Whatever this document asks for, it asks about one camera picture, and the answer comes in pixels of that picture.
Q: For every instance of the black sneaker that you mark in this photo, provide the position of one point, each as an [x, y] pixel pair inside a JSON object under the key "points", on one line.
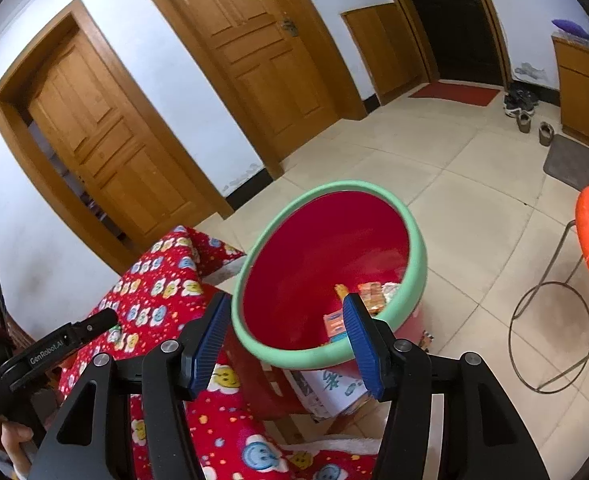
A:
{"points": [[513, 106], [528, 96]]}

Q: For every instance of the orange printed cardboard box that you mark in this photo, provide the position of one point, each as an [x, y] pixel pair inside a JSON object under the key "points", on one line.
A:
{"points": [[372, 297]]}

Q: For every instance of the grey shoe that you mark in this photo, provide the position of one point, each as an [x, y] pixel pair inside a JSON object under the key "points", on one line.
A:
{"points": [[524, 122], [546, 134]]}

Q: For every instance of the grey floor mat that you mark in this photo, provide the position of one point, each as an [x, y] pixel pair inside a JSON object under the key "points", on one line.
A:
{"points": [[579, 162]]}

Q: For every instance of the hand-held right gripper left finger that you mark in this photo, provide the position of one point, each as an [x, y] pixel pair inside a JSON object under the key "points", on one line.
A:
{"points": [[209, 345]]}

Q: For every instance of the red flower-print tablecloth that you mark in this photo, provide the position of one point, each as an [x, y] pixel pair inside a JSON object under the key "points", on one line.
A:
{"points": [[164, 290]]}

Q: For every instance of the black door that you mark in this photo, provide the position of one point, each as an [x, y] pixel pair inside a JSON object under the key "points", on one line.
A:
{"points": [[449, 20]]}

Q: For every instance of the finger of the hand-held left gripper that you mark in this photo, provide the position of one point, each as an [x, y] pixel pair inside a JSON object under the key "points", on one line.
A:
{"points": [[97, 322]]}

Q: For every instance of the red doormat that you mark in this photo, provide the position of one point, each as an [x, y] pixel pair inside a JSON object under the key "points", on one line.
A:
{"points": [[454, 94]]}

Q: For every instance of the white fluffy cloth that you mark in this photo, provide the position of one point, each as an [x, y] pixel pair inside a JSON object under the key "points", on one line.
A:
{"points": [[339, 445]]}

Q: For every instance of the low wooden panel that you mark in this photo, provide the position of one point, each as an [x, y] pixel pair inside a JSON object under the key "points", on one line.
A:
{"points": [[387, 50]]}

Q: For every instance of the wooden cabinet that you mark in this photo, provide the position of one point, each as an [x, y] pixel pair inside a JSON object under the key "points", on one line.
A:
{"points": [[584, 95]]}

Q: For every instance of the purple cloth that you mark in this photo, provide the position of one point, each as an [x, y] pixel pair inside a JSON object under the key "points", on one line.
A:
{"points": [[572, 29]]}

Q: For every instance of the wooden door with metal lock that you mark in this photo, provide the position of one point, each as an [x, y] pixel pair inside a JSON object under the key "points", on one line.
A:
{"points": [[254, 55]]}

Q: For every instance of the printed white cardboard box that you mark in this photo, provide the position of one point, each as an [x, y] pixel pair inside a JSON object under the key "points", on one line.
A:
{"points": [[334, 385]]}

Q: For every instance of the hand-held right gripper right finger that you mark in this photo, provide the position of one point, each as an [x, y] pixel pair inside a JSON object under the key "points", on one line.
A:
{"points": [[362, 345]]}

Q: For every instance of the wooden panel door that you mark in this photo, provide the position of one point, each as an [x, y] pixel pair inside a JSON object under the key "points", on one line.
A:
{"points": [[114, 150]]}

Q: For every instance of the small orange box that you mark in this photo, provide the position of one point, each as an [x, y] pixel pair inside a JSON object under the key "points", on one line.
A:
{"points": [[332, 325]]}

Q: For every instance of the red bucket with green rim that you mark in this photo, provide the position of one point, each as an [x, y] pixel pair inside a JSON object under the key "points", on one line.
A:
{"points": [[324, 240]]}

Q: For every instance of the person's left hand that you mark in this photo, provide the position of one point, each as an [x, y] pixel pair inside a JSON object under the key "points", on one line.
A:
{"points": [[17, 447]]}

